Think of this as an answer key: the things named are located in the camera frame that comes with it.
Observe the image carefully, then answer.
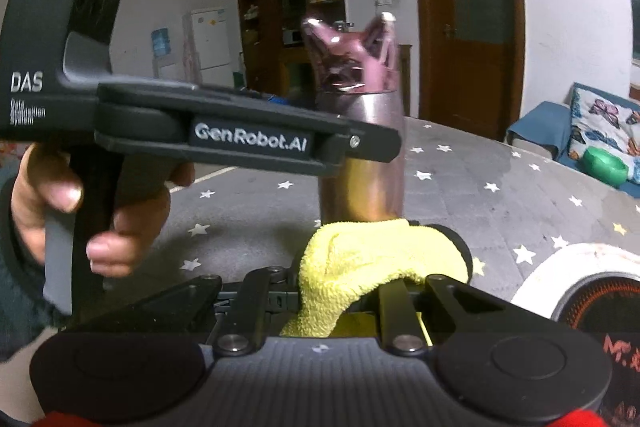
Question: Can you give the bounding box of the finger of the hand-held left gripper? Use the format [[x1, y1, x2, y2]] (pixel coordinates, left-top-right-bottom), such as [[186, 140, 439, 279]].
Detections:
[[97, 82, 288, 112], [315, 121, 404, 178]]

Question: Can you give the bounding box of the grey star-print tablecloth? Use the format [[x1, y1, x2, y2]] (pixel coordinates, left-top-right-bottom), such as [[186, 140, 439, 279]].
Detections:
[[85, 116, 640, 323]]

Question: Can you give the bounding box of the wooden door with glass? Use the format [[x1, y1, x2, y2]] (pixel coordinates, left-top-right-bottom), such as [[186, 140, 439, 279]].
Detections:
[[408, 0, 527, 141]]

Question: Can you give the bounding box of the wooden shelf cabinet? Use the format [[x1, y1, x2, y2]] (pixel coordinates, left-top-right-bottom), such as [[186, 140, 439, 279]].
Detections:
[[236, 0, 347, 108]]

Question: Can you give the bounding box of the round black induction cooker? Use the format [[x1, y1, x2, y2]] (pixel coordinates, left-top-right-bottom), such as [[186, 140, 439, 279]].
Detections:
[[550, 274, 640, 427]]

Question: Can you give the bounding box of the butterfly print pillow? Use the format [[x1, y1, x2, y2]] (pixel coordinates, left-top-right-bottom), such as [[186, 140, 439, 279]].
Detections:
[[567, 82, 640, 184]]

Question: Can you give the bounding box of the blue sofa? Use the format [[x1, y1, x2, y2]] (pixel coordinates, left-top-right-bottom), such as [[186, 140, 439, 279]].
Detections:
[[505, 82, 640, 198]]

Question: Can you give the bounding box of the white refrigerator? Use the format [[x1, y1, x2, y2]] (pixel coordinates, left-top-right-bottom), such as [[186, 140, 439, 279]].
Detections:
[[189, 7, 232, 86]]

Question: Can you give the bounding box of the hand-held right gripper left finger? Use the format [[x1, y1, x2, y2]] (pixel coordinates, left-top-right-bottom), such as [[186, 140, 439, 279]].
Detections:
[[60, 263, 302, 356]]

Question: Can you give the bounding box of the yellow microfiber cloth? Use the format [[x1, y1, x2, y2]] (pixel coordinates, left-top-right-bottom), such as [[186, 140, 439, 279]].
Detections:
[[280, 218, 466, 339]]

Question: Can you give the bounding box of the dark window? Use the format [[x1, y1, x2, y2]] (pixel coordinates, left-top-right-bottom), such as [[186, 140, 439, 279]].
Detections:
[[622, 0, 640, 64]]

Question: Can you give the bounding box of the water dispenser with blue bottle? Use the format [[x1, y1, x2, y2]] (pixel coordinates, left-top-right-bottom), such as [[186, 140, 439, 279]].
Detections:
[[151, 27, 181, 80]]

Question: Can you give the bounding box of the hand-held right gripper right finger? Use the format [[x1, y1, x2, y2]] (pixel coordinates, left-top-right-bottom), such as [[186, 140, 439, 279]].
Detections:
[[376, 273, 506, 356]]

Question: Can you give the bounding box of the green bowl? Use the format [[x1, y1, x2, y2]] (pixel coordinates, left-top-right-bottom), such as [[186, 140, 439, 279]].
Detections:
[[578, 146, 630, 188]]

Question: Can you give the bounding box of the pink hanging cloth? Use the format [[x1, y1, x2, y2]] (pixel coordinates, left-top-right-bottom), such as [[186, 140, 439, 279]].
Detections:
[[181, 39, 200, 80]]

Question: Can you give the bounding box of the pink metal thermos bottle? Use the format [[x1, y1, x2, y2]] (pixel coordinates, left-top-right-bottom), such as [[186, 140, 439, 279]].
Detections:
[[301, 13, 405, 229]]

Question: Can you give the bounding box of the person's left hand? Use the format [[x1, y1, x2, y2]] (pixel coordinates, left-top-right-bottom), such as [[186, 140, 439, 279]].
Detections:
[[10, 142, 197, 279]]

